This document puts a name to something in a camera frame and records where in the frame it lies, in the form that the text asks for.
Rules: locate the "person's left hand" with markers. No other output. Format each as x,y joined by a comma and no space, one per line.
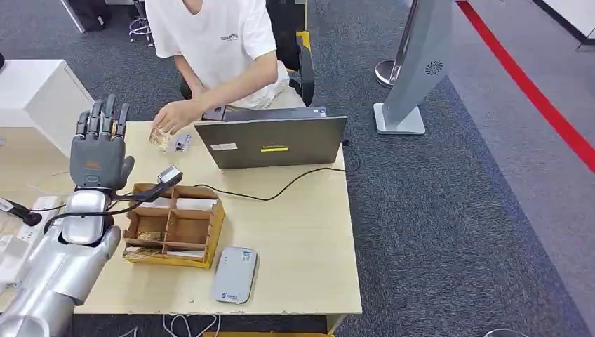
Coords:
176,116

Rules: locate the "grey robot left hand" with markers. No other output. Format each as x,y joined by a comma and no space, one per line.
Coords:
97,160

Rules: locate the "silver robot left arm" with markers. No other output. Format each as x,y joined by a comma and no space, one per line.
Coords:
69,270

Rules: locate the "white printed card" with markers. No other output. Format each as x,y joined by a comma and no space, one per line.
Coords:
183,143

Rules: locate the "black smartphone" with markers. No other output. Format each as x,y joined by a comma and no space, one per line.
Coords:
215,113

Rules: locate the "white card stack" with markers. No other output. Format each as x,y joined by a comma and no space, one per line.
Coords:
160,203
196,203

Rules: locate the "white cabinet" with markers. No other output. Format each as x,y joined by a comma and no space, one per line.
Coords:
42,97

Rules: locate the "person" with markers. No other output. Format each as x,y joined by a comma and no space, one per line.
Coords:
218,42

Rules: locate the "golden printed card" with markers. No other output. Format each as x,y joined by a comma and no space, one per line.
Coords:
149,236

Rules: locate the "black power plug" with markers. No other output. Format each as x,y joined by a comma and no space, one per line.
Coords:
23,215

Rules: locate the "chrome stool base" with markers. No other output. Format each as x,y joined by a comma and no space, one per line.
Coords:
142,25

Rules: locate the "grey laptop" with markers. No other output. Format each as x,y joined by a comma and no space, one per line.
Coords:
279,142

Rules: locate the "wooden compartment box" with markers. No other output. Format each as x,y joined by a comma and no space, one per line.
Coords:
214,230

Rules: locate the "white power strip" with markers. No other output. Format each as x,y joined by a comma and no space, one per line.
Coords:
14,256

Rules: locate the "black office chair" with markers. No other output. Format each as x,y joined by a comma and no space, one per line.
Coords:
286,37

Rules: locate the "black case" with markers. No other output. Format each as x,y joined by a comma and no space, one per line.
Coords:
88,13

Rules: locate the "yellow plastic part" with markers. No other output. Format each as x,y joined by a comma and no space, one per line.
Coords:
304,43

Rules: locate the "grey card reader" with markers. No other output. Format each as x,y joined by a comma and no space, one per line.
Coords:
234,275

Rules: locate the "chrome stanchion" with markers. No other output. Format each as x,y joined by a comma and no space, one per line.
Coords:
386,73

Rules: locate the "grey kiosk stand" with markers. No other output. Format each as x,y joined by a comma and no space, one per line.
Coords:
420,56

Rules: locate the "red floor tape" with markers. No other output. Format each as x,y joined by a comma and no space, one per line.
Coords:
530,88

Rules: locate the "round grey base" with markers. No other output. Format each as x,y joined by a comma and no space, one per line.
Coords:
506,333

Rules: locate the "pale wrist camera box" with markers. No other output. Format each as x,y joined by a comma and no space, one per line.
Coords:
169,175

